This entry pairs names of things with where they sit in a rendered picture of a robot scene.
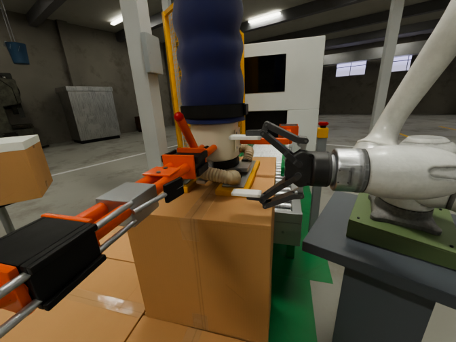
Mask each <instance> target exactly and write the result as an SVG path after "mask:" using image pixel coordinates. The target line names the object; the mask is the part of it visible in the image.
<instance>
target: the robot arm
mask: <svg viewBox="0 0 456 342"><path fill-rule="evenodd" d="M454 57H456V0H451V1H450V3H449V5H448V6H447V8H446V10H445V12H444V13H443V15H442V17H441V19H440V21H439V22H438V24H437V25H436V27H435V29H434V30H433V32H432V34H431V35H430V37H429V39H428V40H427V41H426V43H425V45H424V46H423V48H422V50H421V51H420V53H419V55H418V56H417V57H416V59H415V61H414V63H413V64H412V66H411V67H410V69H409V70H408V72H407V74H406V75H405V76H404V79H403V80H402V81H401V83H400V85H399V86H398V88H397V90H396V91H395V92H394V95H393V96H392V97H391V99H390V101H389V102H388V104H387V106H386V107H385V108H384V110H383V112H382V114H381V115H380V117H379V119H378V120H377V122H376V124H375V126H374V127H373V129H372V130H371V132H370V134H369V135H368V136H367V137H365V138H363V139H361V140H358V141H357V143H356V144H355V146H354V147H353V149H338V148H336V149H333V150H332V153H329V151H307V150H306V147H307V143H308V142H309V139H308V137H306V136H298V135H296V134H293V133H292V132H289V131H288V130H285V129H284V128H281V127H279V126H277V125H275V124H274V123H271V122H269V121H266V122H265V123H264V124H263V127H262V129H260V130H247V131H246V134H232V135H231V136H230V137H229V140H260V139H261V138H262V137H263V138H264V139H265V140H266V141H267V142H269V143H270V144H271V145H272V146H274V147H275V148H276V149H277V150H278V151H279V152H280V153H282V154H283V155H284V157H286V159H285V170H284V176H285V177H284V178H283V179H282V180H281V181H279V182H278V183H276V184H275V185H274V186H272V187H270V188H269V189H268V190H266V191H265V192H263V193H262V191H261V190H254V189H233V191H232V192H231V195H232V196H241V197H246V199H247V200H254V201H259V202H260V203H261V204H262V205H263V208H264V209H267V208H270V207H273V206H277V205H279V204H282V203H284V202H288V201H290V200H301V199H303V198H304V192H303V187H304V186H313V187H327V186H329V185H330V188H331V189H332V190H333V191H347V192H354V193H367V194H369V195H368V199H369V200H370V206H371V214H370V218H371V219H372V220H374V221H379V222H385V223H391V224H394V225H399V226H403V227H408V228H411V229H416V230H420V231H424V232H427V233H430V234H432V235H441V233H442V229H441V228H439V226H437V224H436V223H435V221H434V219H433V217H432V215H433V212H434V208H444V209H447V210H451V211H453V212H456V144H455V143H454V142H452V141H450V140H449V139H447V138H445V137H442V136H432V135H414V136H408V137H407V138H405V139H404V140H403V141H402V142H401V143H400V144H399V145H398V136H399V133H400V131H401V129H402V127H403V125H404V123H405V121H406V120H407V118H408V117H409V115H410V114H411V113H412V111H413V110H414V108H415V107H416V106H417V105H418V103H419V102H420V101H421V99H422V98H423V97H424V96H425V94H426V93H427V92H428V90H429V89H430V88H431V87H432V86H433V84H434V83H435V82H436V80H437V79H438V78H439V76H441V74H442V73H443V71H444V70H445V69H446V68H447V67H448V65H449V64H450V63H451V61H452V60H453V59H454ZM267 130H271V131H272V132H275V133H276V134H279V135H280V136H283V137H284V138H287V139H288V140H291V141H292V142H295V143H297V146H299V147H300V148H301V149H299V150H298V151H296V152H294V153H293V152H292V151H291V150H290V149H288V148H286V147H285V146H284V145H283V144H282V143H281V142H280V141H278V140H277V139H276V138H275V137H274V136H272V135H271V134H270V133H268V131H267ZM291 184H295V185H296V186H297V188H295V189H294V190H292V191H288V192H286V193H283V194H280V195H277V196H275V197H272V198H270V197H271V196H273V195H275V194H276V193H277V192H279V191H281V190H282V189H283V188H285V187H288V186H289V185H291ZM261 193H262V194H261Z"/></svg>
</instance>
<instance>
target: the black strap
mask: <svg viewBox="0 0 456 342"><path fill-rule="evenodd" d="M180 111H181V113H182V114H183V115H184V118H185V119H222V118H231V117H241V116H245V115H247V114H248V104H245V103H240V104H217V105H201V106H181V107H180Z"/></svg>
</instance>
